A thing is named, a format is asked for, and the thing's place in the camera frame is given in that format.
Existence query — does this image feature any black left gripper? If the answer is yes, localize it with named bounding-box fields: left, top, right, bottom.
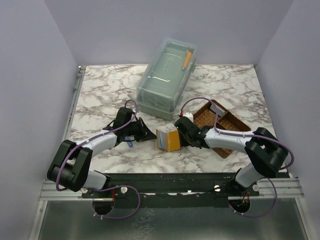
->
left=124, top=117, right=157, bottom=143

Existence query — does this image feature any tan card holder wallet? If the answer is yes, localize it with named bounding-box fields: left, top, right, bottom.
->
left=156, top=129, right=181, bottom=153

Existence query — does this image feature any grey credit card stack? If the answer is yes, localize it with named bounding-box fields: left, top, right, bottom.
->
left=209, top=104, right=226, bottom=118

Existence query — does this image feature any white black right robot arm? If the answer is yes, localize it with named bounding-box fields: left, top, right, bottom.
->
left=174, top=116, right=290, bottom=196

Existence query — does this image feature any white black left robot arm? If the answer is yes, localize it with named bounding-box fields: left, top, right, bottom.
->
left=47, top=107, right=157, bottom=198

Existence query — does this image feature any blue red screwdriver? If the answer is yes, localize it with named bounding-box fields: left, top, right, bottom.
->
left=125, top=136, right=134, bottom=148

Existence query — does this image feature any brown woven divided basket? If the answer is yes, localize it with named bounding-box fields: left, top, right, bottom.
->
left=192, top=99, right=252, bottom=159

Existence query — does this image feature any clear plastic storage box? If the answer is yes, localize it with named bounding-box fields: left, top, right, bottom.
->
left=136, top=38, right=197, bottom=121

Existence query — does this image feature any orange utility knife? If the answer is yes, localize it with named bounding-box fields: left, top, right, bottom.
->
left=182, top=50, right=193, bottom=70

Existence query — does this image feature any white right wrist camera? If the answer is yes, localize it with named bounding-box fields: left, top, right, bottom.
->
left=180, top=112, right=194, bottom=122

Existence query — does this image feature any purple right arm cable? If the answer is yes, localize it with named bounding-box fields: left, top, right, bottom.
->
left=180, top=97, right=295, bottom=218

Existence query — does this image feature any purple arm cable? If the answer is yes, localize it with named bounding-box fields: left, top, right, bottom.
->
left=180, top=97, right=295, bottom=218
left=54, top=99, right=143, bottom=221

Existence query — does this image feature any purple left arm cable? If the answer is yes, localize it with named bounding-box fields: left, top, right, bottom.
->
left=54, top=99, right=143, bottom=221

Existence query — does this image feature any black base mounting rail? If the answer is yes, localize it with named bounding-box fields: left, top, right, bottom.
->
left=49, top=172, right=301, bottom=209

